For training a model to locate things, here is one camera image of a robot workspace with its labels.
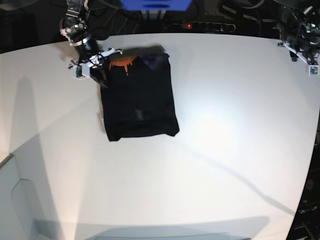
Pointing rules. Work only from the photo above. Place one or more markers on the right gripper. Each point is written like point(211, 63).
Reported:
point(100, 74)

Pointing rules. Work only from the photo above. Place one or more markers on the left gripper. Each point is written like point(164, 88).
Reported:
point(307, 50)

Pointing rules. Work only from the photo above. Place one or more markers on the black T-shirt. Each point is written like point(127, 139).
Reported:
point(139, 101)

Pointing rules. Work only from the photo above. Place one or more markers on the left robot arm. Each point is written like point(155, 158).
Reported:
point(299, 23)

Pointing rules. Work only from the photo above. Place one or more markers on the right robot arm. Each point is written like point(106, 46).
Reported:
point(74, 27)

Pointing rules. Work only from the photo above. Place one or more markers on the blue box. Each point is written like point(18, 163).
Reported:
point(148, 5)

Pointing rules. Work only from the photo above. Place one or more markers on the black power strip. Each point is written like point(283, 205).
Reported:
point(208, 27)

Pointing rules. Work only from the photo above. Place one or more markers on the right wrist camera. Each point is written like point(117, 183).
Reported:
point(81, 71)

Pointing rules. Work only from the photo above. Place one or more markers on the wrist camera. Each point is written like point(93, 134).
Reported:
point(313, 70)
point(81, 71)

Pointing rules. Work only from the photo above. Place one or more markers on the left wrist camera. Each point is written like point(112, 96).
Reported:
point(313, 70)

